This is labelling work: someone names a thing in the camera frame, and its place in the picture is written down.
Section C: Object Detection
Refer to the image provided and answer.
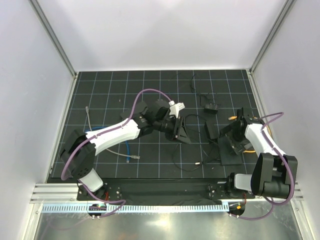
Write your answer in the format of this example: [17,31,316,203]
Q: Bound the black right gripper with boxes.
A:
[219,121,253,156]

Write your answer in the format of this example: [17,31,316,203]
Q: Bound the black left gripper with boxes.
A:
[154,115,191,144]

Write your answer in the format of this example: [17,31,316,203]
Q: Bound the yellow ethernet cable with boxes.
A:
[228,115,272,154]

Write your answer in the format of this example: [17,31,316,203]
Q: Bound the grey ethernet cable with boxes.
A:
[84,106,141,161]

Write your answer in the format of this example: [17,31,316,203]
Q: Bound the blue ethernet cable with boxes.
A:
[83,127,132,164]

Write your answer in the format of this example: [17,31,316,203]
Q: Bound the black network switch box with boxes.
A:
[120,109,141,123]

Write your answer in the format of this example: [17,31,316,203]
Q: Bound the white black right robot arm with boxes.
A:
[218,108,298,202]

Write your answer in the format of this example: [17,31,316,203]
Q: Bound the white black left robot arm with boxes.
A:
[59,99,191,200]

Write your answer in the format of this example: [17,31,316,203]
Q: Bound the black power adapter plug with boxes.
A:
[203,103,219,115]

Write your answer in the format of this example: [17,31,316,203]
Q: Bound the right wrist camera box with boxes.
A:
[241,107,265,125]

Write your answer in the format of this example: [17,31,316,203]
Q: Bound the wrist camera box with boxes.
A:
[241,107,265,125]
[168,100,185,118]

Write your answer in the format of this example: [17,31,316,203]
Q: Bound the thin black loose wire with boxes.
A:
[171,114,226,173]

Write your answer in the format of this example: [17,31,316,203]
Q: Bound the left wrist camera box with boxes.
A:
[168,100,185,118]

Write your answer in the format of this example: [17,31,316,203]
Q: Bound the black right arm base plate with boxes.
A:
[207,182,255,200]

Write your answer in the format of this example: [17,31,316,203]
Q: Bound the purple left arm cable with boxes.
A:
[60,88,176,218]

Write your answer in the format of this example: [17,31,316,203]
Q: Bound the white slotted cable duct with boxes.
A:
[41,202,229,214]

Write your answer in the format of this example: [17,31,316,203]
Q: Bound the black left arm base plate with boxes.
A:
[76,184,122,201]

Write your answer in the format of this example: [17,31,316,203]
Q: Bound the aluminium right frame post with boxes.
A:
[249,0,296,75]

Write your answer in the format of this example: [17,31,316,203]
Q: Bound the aluminium frame post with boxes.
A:
[28,0,77,79]
[249,0,296,75]

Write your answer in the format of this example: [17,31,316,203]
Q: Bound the aluminium front frame rail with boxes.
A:
[29,180,305,204]

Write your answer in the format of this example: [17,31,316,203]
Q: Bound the aluminium left frame post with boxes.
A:
[28,0,77,79]

